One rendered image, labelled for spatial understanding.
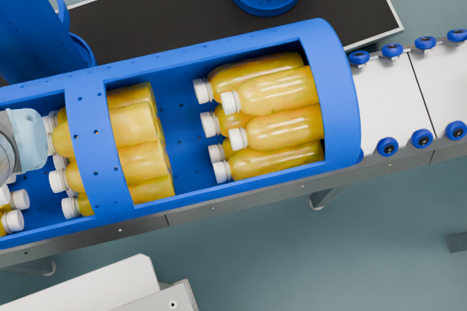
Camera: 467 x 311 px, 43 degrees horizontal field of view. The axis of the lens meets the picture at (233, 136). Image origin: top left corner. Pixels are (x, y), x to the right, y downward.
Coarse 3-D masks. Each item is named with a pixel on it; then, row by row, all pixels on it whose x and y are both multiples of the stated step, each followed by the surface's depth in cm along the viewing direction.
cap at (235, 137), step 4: (236, 128) 107; (232, 132) 106; (236, 132) 106; (232, 136) 106; (236, 136) 106; (240, 136) 106; (232, 140) 106; (236, 140) 106; (240, 140) 106; (232, 144) 106; (236, 144) 106; (240, 144) 106; (232, 148) 107; (236, 148) 106; (240, 148) 107
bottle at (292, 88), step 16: (256, 80) 103; (272, 80) 103; (288, 80) 102; (304, 80) 102; (240, 96) 103; (256, 96) 102; (272, 96) 102; (288, 96) 102; (304, 96) 103; (256, 112) 103; (272, 112) 104
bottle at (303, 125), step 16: (288, 112) 106; (304, 112) 105; (320, 112) 105; (240, 128) 106; (256, 128) 105; (272, 128) 104; (288, 128) 105; (304, 128) 105; (320, 128) 105; (256, 144) 105; (272, 144) 105; (288, 144) 106
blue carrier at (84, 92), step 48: (192, 48) 105; (240, 48) 102; (288, 48) 120; (336, 48) 100; (0, 96) 100; (48, 96) 115; (96, 96) 97; (192, 96) 122; (336, 96) 98; (96, 144) 95; (192, 144) 123; (336, 144) 101; (48, 192) 120; (96, 192) 97; (192, 192) 103; (240, 192) 108; (0, 240) 100
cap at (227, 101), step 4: (224, 92) 104; (228, 92) 105; (224, 96) 103; (228, 96) 103; (232, 96) 103; (224, 100) 103; (228, 100) 103; (232, 100) 103; (224, 104) 103; (228, 104) 103; (232, 104) 103; (224, 108) 103; (228, 108) 103; (232, 108) 103; (224, 112) 105; (228, 112) 104; (232, 112) 104
